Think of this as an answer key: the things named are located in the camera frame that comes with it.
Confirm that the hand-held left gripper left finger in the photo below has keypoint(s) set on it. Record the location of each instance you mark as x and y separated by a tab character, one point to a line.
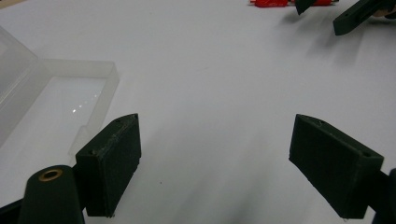
112	168

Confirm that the red pen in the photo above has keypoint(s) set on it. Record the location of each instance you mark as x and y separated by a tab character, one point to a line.
270	3

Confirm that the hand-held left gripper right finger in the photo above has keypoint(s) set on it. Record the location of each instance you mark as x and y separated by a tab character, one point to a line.
330	165

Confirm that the clear plastic box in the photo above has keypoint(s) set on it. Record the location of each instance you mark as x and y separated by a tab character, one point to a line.
53	102

